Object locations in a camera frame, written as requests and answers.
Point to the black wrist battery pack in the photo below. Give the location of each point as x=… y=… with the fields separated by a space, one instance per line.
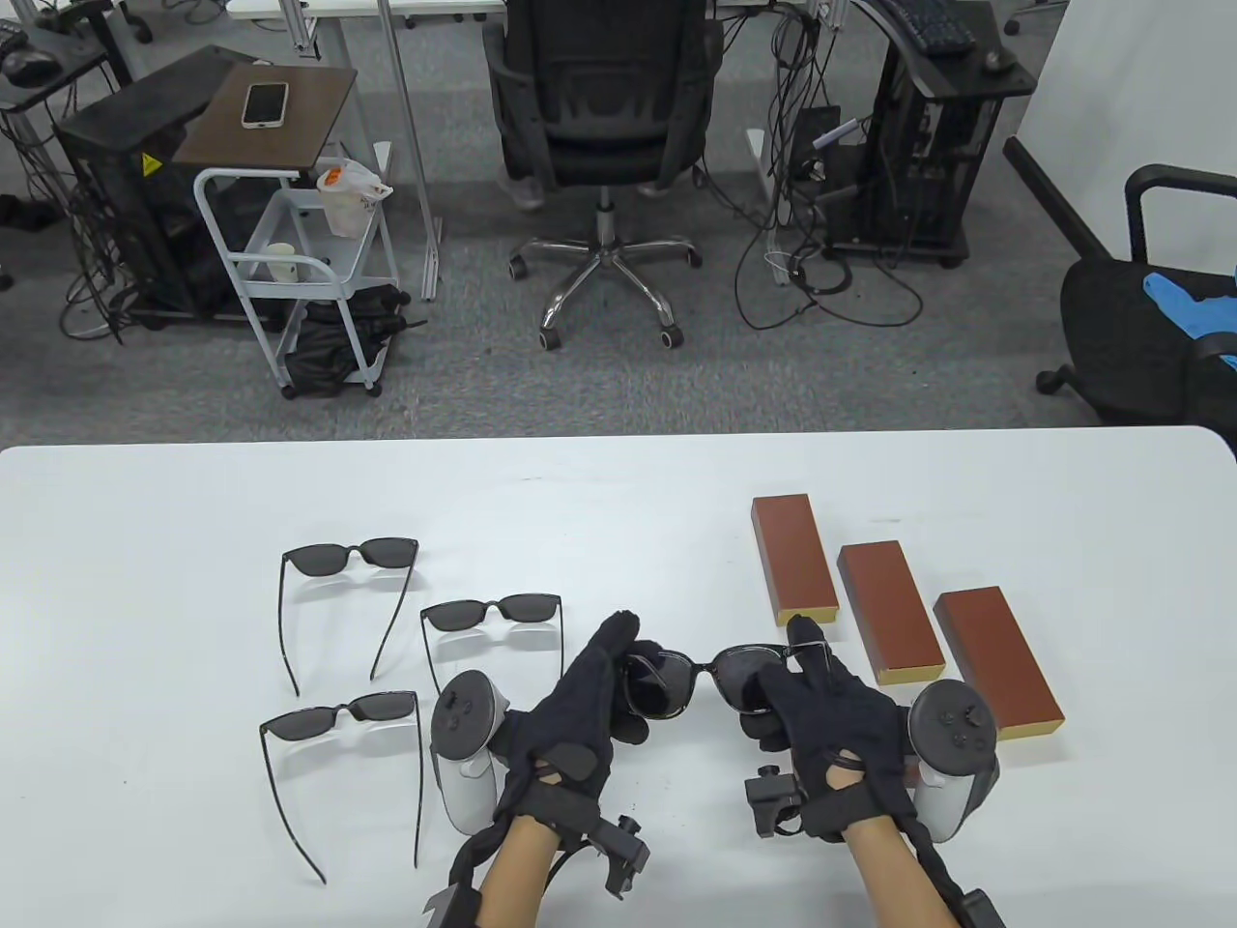
x=454 y=909
x=981 y=913

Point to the person's left hand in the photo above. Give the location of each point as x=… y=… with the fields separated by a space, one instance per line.
x=570 y=715

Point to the white smartphone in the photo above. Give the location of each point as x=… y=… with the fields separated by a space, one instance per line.
x=265 y=104

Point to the blue cloth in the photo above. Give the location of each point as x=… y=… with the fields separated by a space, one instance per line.
x=1198 y=309

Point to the black armchair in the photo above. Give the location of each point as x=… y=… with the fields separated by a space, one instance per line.
x=1121 y=329

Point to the brown sliding storage box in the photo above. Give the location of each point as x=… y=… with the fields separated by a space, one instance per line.
x=792 y=556
x=889 y=609
x=995 y=638

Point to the black mesh office chair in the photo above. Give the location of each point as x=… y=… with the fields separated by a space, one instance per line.
x=599 y=106

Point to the black computer mouse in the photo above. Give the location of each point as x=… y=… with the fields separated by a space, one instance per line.
x=29 y=66
x=998 y=60

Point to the black keyboard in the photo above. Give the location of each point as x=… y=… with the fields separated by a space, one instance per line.
x=933 y=27

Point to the silver aluminium post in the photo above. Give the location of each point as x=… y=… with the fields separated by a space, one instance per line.
x=406 y=126

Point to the black equipment cabinet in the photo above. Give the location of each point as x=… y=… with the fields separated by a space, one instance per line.
x=126 y=135

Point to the brown side table top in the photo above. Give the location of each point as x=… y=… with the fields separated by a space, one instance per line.
x=309 y=106

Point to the white plastic bag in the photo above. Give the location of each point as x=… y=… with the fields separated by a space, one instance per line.
x=343 y=203

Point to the black bag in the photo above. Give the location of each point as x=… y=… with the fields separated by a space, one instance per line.
x=324 y=353

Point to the person's right hand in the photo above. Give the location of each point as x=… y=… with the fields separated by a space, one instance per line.
x=841 y=735

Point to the person's left forearm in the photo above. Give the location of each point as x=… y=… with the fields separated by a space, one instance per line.
x=517 y=870

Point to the white paper cup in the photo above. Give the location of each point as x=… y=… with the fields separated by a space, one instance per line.
x=281 y=263

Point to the black computer tower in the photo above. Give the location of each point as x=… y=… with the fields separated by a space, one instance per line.
x=908 y=164

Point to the person's right forearm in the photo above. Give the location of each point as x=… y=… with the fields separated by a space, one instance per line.
x=894 y=880

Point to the black sunglasses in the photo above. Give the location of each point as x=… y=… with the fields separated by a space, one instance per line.
x=459 y=615
x=319 y=559
x=734 y=677
x=300 y=723

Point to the white utility cart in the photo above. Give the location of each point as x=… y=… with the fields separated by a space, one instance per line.
x=220 y=242

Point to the black desk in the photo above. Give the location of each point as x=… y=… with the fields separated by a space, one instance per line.
x=82 y=60

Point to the grey tracking controller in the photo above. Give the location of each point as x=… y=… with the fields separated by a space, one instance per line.
x=952 y=720
x=459 y=715

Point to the black computer cart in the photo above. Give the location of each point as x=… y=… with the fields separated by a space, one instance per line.
x=966 y=82

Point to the white partition board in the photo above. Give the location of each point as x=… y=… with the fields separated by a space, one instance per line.
x=1140 y=97

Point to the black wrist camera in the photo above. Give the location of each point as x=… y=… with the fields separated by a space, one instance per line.
x=623 y=855
x=768 y=797

